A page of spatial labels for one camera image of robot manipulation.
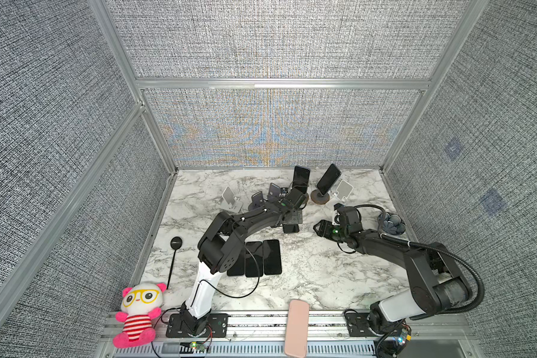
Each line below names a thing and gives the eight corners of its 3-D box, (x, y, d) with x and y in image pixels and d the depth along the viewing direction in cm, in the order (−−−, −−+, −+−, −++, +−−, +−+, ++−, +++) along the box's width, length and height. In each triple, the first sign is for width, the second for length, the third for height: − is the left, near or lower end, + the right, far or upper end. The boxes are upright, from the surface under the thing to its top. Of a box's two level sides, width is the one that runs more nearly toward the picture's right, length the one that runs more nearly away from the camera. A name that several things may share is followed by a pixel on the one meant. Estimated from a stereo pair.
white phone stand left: (222, 209, 105) (219, 197, 97) (229, 198, 109) (226, 185, 102) (238, 214, 103) (235, 201, 96) (243, 202, 108) (242, 189, 100)
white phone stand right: (332, 199, 109) (338, 183, 100) (336, 194, 111) (342, 179, 102) (342, 206, 106) (349, 191, 97) (347, 201, 108) (354, 186, 99)
